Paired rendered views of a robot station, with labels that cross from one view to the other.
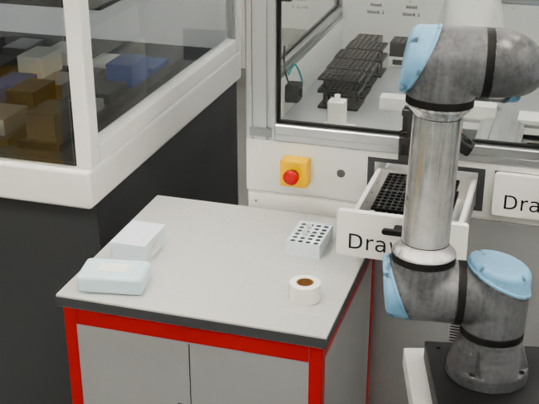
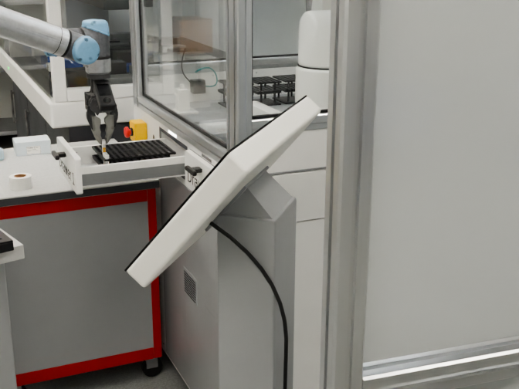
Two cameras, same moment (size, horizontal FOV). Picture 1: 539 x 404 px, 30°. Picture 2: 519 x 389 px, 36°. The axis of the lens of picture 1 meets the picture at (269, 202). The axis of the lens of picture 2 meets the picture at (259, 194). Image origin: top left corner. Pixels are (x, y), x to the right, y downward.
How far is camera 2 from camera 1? 2.62 m
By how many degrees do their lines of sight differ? 46
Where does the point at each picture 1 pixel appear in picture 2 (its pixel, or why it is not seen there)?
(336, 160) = (152, 127)
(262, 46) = (133, 37)
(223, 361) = not seen: outside the picture
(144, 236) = (27, 140)
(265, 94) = (135, 72)
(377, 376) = (169, 309)
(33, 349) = not seen: hidden behind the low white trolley
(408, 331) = (175, 275)
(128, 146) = not seen: hidden behind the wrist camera
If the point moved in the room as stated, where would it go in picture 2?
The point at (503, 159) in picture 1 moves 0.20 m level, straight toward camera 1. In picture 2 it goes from (190, 139) to (125, 147)
